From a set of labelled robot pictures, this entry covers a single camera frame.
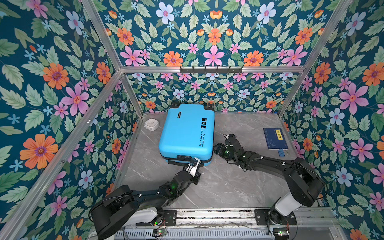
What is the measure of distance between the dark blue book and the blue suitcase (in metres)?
0.43

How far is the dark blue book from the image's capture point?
1.01 metres

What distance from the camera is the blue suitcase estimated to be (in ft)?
2.63
